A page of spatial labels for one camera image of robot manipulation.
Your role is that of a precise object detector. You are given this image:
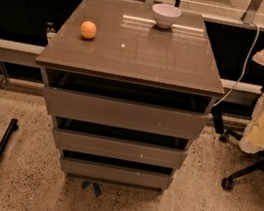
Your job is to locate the orange fruit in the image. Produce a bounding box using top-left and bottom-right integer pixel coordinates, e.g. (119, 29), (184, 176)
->
(80, 21), (97, 39)

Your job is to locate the grey bottom drawer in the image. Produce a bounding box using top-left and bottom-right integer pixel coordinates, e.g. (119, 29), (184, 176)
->
(60, 158), (172, 190)

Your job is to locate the white bowl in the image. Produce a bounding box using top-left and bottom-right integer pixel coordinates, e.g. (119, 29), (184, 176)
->
(152, 3), (182, 28)

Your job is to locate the white cable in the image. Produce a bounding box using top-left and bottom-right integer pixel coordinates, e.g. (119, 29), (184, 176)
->
(212, 18), (262, 113)

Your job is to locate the grey drawer cabinet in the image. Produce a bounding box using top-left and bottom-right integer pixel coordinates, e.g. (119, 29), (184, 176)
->
(36, 0), (224, 192)

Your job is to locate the grey top drawer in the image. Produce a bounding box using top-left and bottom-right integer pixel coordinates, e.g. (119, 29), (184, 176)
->
(43, 87), (208, 140)

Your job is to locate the grey drawer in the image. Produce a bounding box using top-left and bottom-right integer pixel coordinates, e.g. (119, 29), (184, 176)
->
(53, 129), (188, 169)
(43, 87), (208, 140)
(60, 158), (172, 190)

